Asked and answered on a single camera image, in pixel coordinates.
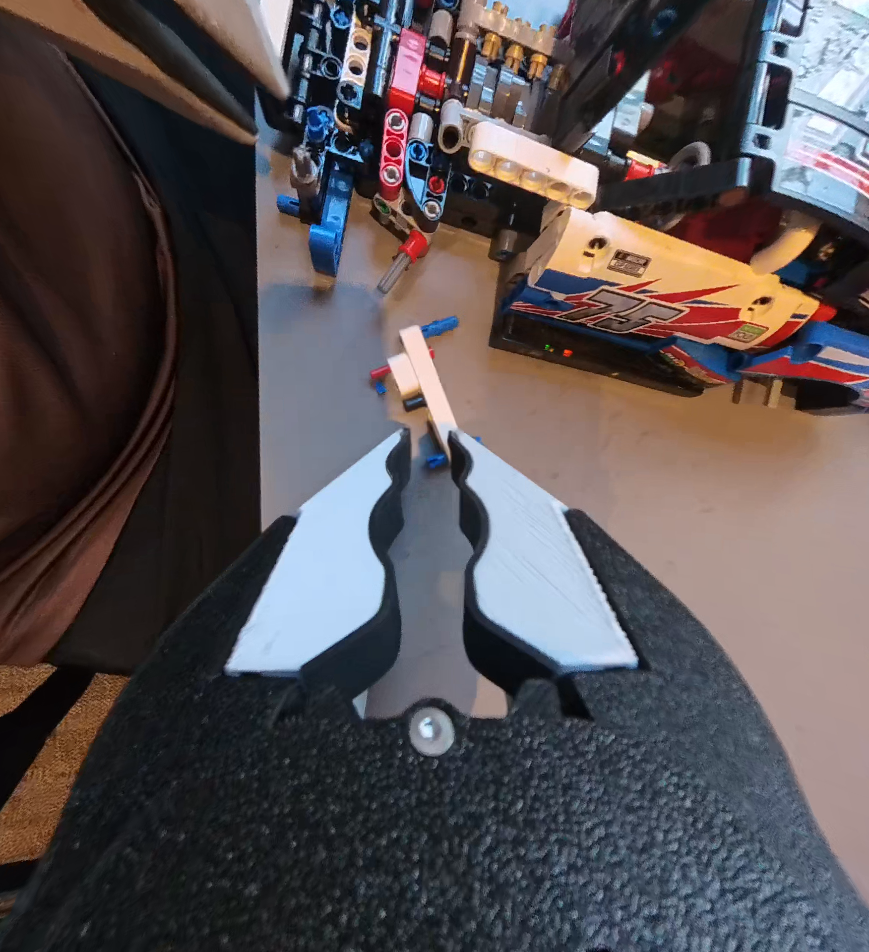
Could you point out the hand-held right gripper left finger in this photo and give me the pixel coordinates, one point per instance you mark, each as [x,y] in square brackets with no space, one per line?
[315,595]

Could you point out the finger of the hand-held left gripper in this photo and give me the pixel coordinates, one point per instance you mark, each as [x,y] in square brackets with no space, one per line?
[256,37]
[107,67]

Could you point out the person's brown shirt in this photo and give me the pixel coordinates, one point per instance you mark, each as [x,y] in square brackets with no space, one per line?
[47,372]

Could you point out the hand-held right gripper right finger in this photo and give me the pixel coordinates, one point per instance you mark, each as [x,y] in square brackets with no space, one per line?
[546,587]

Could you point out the white beam assembly with pins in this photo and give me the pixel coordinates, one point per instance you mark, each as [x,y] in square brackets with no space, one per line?
[428,379]

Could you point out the grey desk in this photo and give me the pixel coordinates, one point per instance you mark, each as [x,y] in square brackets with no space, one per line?
[702,558]

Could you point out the black trousers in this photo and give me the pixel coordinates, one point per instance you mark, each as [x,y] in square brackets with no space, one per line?
[211,446]

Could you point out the toy brick race car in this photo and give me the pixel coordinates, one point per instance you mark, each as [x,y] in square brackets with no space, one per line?
[665,297]

